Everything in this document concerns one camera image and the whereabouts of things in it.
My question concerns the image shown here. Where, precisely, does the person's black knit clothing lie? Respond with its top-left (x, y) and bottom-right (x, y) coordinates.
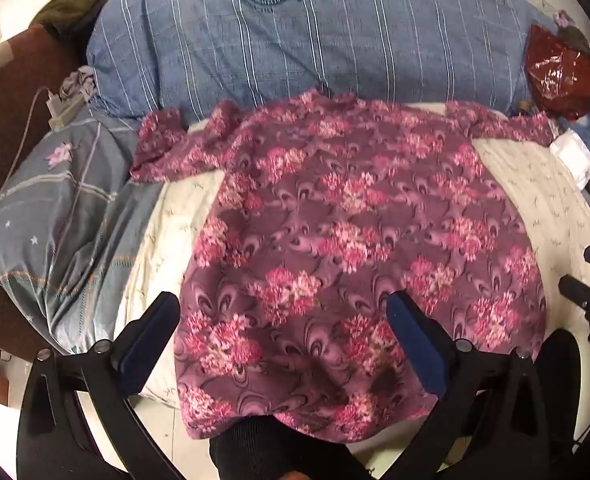
top-left (209, 414), bottom-right (373, 480)

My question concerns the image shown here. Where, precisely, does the blue striped quilt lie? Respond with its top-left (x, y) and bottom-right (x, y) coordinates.
top-left (86, 0), bottom-right (560, 126)

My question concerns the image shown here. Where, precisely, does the person's black trouser leg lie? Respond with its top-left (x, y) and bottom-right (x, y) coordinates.
top-left (537, 329), bottom-right (590, 480)

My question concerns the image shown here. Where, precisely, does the grey star print pillow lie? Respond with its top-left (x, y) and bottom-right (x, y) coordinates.
top-left (0, 105), bottom-right (163, 356)

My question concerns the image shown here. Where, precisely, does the crumpled grey white cloth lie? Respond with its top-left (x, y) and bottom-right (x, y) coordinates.
top-left (59, 66), bottom-right (99, 102)

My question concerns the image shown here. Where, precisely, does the dark green cloth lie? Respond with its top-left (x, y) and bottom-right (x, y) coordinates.
top-left (30, 0), bottom-right (108, 45)

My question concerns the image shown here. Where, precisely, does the light purple floral cloth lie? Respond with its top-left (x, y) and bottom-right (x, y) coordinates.
top-left (554, 9), bottom-right (590, 78)

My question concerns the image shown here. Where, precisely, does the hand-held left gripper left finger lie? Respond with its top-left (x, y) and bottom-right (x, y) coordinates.
top-left (15, 291), bottom-right (211, 480)

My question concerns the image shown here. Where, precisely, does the brown wooden headboard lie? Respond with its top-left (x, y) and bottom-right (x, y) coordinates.
top-left (0, 25), bottom-right (92, 363)

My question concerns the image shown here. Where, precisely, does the purple floral shirt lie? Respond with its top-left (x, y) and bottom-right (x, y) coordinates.
top-left (130, 89), bottom-right (568, 443)

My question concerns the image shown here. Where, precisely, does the white folded cloth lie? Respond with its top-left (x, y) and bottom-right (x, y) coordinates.
top-left (549, 130), bottom-right (590, 188)

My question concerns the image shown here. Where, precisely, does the red plastic bag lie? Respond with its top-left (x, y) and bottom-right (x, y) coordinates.
top-left (525, 24), bottom-right (590, 121)

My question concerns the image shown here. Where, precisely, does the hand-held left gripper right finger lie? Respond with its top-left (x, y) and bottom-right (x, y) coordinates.
top-left (375, 290), bottom-right (576, 480)

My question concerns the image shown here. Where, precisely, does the white charger with cable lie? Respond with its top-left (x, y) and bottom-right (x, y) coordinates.
top-left (0, 87), bottom-right (85, 273)

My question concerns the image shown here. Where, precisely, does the cream leaf print bed sheet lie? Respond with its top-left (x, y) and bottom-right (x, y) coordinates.
top-left (115, 102), bottom-right (590, 411)

